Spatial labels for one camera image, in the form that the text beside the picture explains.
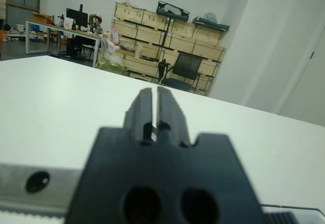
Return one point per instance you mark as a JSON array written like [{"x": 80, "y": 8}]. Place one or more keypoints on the dark blue open case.
[{"x": 172, "y": 10}]

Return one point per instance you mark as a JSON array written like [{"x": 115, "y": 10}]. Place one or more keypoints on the seated person at desk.
[{"x": 96, "y": 23}]

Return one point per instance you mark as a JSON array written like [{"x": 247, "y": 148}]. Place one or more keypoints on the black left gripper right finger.
[{"x": 172, "y": 117}]

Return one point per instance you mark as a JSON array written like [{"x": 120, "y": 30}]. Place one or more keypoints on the white plastic bag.
[{"x": 114, "y": 53}]

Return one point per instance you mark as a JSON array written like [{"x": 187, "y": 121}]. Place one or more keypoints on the stack of wooden crates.
[{"x": 149, "y": 34}]

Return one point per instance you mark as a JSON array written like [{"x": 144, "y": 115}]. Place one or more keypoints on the black computer monitor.
[{"x": 76, "y": 17}]

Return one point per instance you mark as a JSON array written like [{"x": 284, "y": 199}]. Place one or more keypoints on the black mesh office chair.
[{"x": 189, "y": 64}]

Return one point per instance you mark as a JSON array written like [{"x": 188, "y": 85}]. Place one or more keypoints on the small white paper bag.
[{"x": 67, "y": 23}]

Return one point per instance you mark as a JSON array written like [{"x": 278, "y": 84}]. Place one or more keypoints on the pink printed box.
[{"x": 114, "y": 34}]

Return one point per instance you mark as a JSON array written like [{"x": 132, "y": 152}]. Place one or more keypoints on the yellow-green bag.
[{"x": 111, "y": 67}]

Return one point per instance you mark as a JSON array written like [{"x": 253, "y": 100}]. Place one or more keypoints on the open cardboard box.
[{"x": 41, "y": 17}]

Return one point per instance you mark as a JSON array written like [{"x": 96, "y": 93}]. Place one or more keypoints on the grey case with plastic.
[{"x": 210, "y": 22}]

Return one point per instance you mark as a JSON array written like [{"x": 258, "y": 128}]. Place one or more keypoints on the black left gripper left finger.
[{"x": 139, "y": 107}]

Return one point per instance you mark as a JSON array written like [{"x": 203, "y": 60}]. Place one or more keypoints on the black computer tower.
[{"x": 72, "y": 47}]

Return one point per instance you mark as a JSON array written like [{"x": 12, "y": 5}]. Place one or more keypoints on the wooden desk white frame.
[{"x": 27, "y": 37}]

